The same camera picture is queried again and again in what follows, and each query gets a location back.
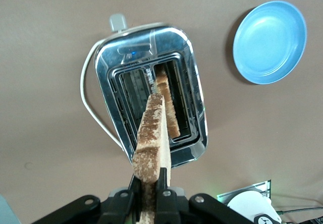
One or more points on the blue plate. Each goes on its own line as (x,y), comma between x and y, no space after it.
(270,42)

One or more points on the beige chrome toaster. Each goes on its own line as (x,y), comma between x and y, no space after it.
(176,45)

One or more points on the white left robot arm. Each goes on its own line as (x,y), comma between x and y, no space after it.
(247,206)

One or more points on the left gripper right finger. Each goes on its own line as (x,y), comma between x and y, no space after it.
(166,209)

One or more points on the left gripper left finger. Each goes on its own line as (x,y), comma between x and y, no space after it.
(121,209)

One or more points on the toasted bread slice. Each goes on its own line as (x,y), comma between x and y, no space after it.
(149,133)
(169,108)

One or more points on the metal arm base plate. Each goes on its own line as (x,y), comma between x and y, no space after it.
(262,187)

